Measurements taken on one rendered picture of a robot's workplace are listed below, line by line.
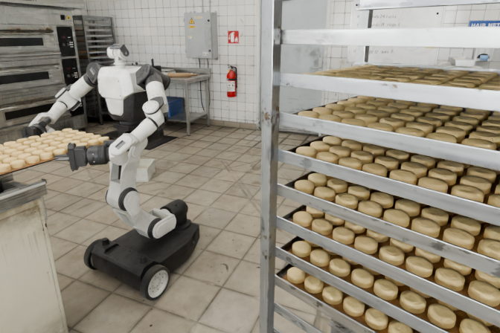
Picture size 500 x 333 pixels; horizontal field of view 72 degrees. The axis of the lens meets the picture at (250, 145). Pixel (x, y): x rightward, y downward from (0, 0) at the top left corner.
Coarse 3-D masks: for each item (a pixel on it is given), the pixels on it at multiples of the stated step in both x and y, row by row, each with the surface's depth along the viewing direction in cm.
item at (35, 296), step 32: (0, 192) 152; (0, 224) 136; (32, 224) 147; (0, 256) 138; (32, 256) 149; (0, 288) 140; (32, 288) 151; (0, 320) 142; (32, 320) 153; (64, 320) 168
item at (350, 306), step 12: (288, 276) 94; (300, 276) 93; (312, 276) 93; (312, 288) 89; (324, 288) 89; (336, 288) 89; (324, 300) 87; (336, 300) 86; (348, 300) 85; (348, 312) 83; (360, 312) 82; (372, 312) 81; (372, 324) 79; (384, 324) 78; (396, 324) 78
